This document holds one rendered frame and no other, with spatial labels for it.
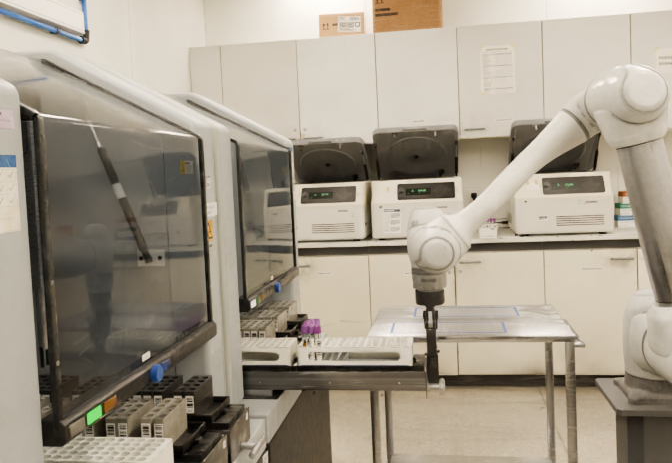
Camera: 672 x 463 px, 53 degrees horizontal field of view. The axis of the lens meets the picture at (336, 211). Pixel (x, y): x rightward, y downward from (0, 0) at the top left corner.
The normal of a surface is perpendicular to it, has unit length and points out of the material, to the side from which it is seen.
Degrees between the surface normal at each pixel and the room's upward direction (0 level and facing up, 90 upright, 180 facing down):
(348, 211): 90
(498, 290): 90
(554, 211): 90
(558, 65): 90
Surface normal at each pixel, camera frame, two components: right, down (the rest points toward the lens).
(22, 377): 0.99, -0.04
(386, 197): -0.15, -0.47
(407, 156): -0.06, 0.83
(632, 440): -0.81, 0.07
